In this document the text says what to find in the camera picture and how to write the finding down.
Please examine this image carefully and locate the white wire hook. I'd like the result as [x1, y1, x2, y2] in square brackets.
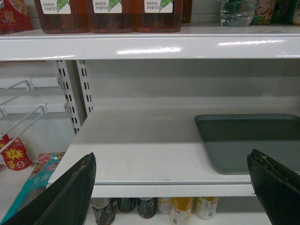
[0, 79, 33, 106]
[0, 104, 47, 153]

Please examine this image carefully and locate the grey silver tray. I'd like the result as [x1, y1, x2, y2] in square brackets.
[195, 113, 300, 175]

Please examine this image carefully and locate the yellow drink bottle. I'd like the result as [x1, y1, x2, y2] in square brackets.
[171, 197, 194, 225]

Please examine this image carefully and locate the brown tea bottle middle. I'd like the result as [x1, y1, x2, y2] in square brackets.
[87, 0, 134, 33]

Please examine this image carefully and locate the teal pink snack bag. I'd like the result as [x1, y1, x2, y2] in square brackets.
[1, 152, 65, 224]

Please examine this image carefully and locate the brown tea bottle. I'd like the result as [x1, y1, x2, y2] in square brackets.
[132, 0, 183, 33]
[87, 0, 134, 33]
[34, 0, 90, 34]

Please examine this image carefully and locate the clear water bottle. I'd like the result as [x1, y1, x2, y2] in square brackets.
[220, 0, 257, 27]

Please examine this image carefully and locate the dark drink bottle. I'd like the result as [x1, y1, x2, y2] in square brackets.
[117, 198, 136, 213]
[138, 197, 157, 219]
[91, 198, 115, 225]

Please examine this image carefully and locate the dark drink bottle left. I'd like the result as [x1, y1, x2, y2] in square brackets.
[91, 198, 115, 225]

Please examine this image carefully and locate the white wire hook upper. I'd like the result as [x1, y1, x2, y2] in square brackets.
[0, 79, 33, 106]

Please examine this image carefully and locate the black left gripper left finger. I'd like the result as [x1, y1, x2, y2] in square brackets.
[3, 152, 96, 225]

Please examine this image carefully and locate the white wire hook lower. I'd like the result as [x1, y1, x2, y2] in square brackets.
[0, 104, 47, 153]

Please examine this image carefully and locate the white yellow drink can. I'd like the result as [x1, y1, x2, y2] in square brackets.
[157, 197, 172, 214]

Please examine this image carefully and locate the green cartoon snack bag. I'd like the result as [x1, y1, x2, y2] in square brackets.
[250, 0, 275, 25]

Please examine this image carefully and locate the white perforated shelf upright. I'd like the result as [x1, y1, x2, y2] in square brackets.
[56, 60, 93, 134]

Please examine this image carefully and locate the white shelf board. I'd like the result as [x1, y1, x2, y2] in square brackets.
[47, 109, 300, 197]
[0, 23, 300, 61]

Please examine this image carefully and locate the white upper shelf board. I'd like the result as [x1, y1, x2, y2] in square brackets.
[0, 23, 300, 61]

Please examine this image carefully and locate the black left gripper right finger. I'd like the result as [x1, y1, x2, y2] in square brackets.
[247, 149, 300, 225]

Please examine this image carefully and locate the dark drink bottle right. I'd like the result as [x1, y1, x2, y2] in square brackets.
[138, 197, 157, 219]

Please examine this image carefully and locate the white green drink bottle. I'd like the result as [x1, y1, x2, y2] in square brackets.
[196, 197, 219, 219]

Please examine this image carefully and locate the brown tea bottle right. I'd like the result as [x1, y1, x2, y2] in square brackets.
[132, 0, 183, 33]

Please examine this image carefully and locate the white middle shelf board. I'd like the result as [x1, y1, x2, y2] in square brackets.
[47, 109, 300, 197]

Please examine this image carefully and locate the red snack bag top left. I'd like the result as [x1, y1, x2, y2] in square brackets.
[0, 0, 33, 35]

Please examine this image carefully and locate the dark drink bottle middle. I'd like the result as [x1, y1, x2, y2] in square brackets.
[117, 198, 136, 213]

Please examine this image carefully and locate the red yellow snack bag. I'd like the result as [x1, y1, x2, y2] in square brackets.
[1, 138, 33, 171]

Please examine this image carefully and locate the brown tea bottle left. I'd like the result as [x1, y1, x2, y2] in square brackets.
[34, 0, 90, 34]

